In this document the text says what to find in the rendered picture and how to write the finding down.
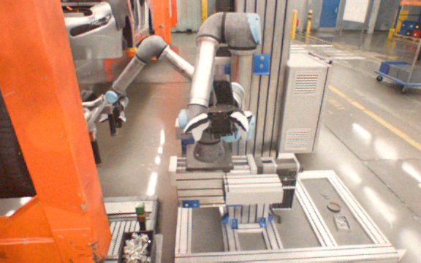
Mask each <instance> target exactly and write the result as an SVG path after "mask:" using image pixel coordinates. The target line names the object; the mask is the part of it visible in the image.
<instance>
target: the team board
mask: <svg viewBox="0 0 421 263"><path fill-rule="evenodd" d="M369 3H370V0H346V3H345V7H344V13H343V17H342V21H341V31H340V35H339V39H338V42H332V43H345V42H340V38H341V32H342V25H343V21H344V20H350V21H356V22H361V23H363V28H362V34H361V37H360V43H359V46H358V48H351V50H366V48H360V45H361V42H362V38H363V30H364V27H365V22H366V18H367V14H368V10H369V7H370V4H369Z"/></svg>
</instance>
